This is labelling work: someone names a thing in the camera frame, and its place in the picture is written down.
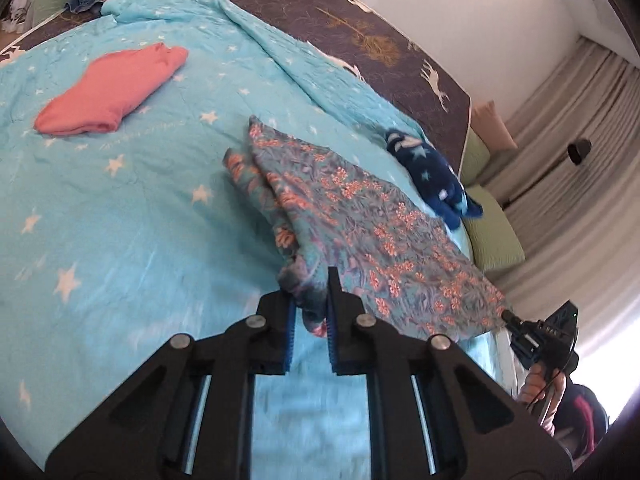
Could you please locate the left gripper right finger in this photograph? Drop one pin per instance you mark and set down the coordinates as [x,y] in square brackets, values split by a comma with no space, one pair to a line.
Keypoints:
[347,354]

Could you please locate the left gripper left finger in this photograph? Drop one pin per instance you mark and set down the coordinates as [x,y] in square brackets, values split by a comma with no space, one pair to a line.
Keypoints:
[276,340]

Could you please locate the floral teal garment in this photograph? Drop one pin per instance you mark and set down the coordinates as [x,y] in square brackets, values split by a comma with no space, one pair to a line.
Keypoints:
[327,213]

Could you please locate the person's right hand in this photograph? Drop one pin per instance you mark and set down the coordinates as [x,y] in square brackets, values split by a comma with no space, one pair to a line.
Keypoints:
[533,390]

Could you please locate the beige pleated curtain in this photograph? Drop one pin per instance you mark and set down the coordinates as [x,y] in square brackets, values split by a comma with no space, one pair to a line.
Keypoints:
[579,227]

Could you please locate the navy star fleece garment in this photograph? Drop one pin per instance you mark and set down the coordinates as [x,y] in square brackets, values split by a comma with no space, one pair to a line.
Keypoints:
[434,179]

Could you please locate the black floor lamp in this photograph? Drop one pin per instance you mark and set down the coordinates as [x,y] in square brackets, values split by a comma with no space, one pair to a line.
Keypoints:
[576,152]

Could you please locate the light blue star quilt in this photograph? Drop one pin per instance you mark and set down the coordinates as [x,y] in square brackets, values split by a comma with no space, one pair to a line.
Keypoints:
[113,242]

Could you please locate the beige cushion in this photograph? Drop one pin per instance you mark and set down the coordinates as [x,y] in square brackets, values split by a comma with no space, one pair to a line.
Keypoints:
[489,126]

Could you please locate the grey deer pattern mattress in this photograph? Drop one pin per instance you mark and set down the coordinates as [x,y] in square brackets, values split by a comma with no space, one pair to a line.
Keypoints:
[350,25]

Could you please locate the folded coral pink garment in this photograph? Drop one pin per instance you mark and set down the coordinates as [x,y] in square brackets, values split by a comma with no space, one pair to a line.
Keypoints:
[112,87]

